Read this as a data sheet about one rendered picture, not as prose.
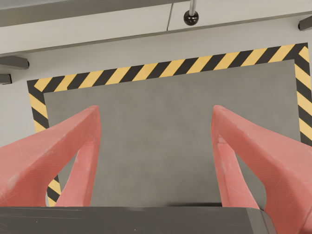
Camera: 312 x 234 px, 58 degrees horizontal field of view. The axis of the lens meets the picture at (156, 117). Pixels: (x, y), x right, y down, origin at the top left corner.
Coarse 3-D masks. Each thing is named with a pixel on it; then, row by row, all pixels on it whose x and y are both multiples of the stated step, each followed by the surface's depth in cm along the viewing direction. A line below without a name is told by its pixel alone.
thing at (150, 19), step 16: (80, 16) 50; (96, 16) 52; (112, 16) 53; (128, 16) 55; (144, 16) 56; (160, 16) 58; (0, 32) 54; (16, 32) 56; (32, 32) 57; (48, 32) 59; (64, 32) 61; (80, 32) 63; (96, 32) 65; (112, 32) 68; (128, 32) 70; (144, 32) 73; (0, 48) 68; (16, 48) 71; (32, 48) 74
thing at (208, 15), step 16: (208, 0) 51; (224, 0) 53; (240, 0) 54; (256, 0) 56; (272, 0) 58; (288, 0) 59; (304, 0) 61; (176, 16) 60; (208, 16) 64; (224, 16) 66; (240, 16) 69; (256, 16) 72
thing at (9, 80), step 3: (0, 75) 109; (3, 75) 111; (6, 75) 113; (9, 75) 115; (0, 78) 108; (3, 78) 110; (6, 78) 113; (9, 78) 115; (0, 81) 108; (3, 81) 110; (6, 81) 112; (9, 81) 115
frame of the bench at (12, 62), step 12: (300, 12) 74; (216, 24) 75; (228, 24) 77; (300, 24) 111; (132, 36) 75; (144, 36) 78; (48, 48) 76; (60, 48) 79; (0, 60) 94; (12, 60) 101; (24, 60) 111
